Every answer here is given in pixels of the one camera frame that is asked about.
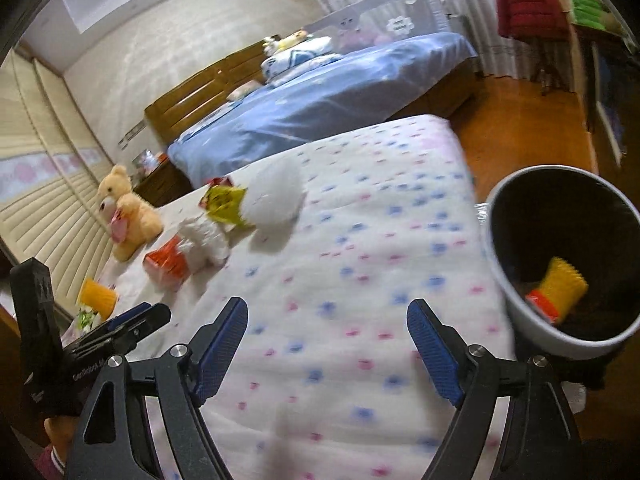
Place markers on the yellow plush toy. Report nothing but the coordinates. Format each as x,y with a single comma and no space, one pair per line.
285,40

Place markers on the yellow teddy bear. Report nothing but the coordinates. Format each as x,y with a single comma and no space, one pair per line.
130,210

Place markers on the white plastic bag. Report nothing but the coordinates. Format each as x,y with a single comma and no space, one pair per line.
205,242

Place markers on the cream louvered wardrobe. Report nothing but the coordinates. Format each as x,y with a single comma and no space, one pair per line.
45,200

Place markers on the framed picture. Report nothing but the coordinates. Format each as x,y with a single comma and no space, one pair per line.
607,105

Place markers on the wooden headboard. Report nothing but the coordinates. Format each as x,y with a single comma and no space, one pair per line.
200,90

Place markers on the person's left forearm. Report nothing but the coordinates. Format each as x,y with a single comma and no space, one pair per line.
47,466

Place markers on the white trash bin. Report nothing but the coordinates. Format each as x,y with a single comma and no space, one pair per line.
505,280

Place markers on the bed with blue sheet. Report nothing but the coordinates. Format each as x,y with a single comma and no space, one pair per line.
310,95

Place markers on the grey bed guard rail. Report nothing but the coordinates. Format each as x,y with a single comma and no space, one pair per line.
375,15

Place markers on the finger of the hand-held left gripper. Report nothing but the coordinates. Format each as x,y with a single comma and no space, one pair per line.
145,325
122,317

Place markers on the white floral blanket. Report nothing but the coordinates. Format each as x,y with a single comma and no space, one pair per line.
350,260

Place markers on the small pillow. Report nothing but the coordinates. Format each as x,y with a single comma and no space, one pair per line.
242,91

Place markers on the red padded jacket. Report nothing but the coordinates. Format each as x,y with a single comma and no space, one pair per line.
530,0

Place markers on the person's left hand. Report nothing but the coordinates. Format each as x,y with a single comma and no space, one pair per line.
59,435

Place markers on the white foam fruit net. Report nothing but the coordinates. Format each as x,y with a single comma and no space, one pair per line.
272,200

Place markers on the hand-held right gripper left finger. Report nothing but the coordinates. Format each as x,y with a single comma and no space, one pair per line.
220,350

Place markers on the wall switch panel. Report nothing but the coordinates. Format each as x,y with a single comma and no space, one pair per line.
131,137

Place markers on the dark television cabinet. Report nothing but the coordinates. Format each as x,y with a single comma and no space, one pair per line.
625,60

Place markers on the photo frame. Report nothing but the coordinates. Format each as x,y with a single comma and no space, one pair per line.
145,160

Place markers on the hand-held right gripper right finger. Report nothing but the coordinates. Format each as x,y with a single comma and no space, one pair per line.
435,355

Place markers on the orange plastic bag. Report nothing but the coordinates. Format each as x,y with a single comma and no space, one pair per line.
167,262

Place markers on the blue white pillow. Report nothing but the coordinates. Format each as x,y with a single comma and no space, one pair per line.
295,57

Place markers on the wooden nightstand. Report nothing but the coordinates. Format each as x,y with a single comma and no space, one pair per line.
160,185

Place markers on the yellow snack wrapper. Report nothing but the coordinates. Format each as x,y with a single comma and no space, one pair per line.
225,205

